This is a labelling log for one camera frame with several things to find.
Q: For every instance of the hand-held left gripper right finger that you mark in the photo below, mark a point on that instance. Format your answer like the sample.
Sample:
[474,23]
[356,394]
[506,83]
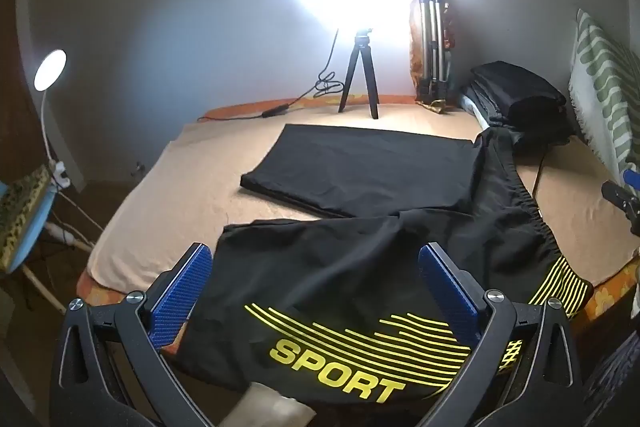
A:
[450,299]

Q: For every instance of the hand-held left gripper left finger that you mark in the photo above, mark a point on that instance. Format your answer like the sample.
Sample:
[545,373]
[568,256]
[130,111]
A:
[181,294]

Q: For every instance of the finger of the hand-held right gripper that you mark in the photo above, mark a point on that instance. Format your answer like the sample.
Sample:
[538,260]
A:
[620,197]

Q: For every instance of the black pants with yellow print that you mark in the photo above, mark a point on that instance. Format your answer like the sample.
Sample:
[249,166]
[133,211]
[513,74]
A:
[350,257]

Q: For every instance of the green and white patterned cloth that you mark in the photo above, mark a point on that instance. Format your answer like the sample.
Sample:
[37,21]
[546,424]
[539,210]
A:
[600,82]

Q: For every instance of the beige blanket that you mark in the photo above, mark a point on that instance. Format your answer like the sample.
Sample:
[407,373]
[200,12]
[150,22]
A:
[200,177]

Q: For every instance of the white power strip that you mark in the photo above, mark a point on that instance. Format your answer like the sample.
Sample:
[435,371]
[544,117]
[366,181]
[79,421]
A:
[65,234]

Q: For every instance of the stack of dark clothes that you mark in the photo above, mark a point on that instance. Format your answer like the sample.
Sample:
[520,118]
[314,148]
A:
[520,92]

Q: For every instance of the blue chair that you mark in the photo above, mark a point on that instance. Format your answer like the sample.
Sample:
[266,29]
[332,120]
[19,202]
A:
[35,232]

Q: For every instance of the yellow patterned cushion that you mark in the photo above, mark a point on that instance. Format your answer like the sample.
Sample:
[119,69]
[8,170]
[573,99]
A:
[20,207]

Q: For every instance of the orange patterned bag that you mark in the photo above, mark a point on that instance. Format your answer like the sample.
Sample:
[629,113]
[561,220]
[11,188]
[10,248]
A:
[414,57]

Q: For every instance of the folded silver tripod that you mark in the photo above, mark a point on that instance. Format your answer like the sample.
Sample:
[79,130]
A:
[425,32]

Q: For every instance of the white desk lamp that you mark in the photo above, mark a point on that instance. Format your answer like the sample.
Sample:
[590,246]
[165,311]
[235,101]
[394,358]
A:
[50,67]

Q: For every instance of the small black tripod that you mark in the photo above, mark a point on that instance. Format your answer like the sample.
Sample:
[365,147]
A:
[361,44]

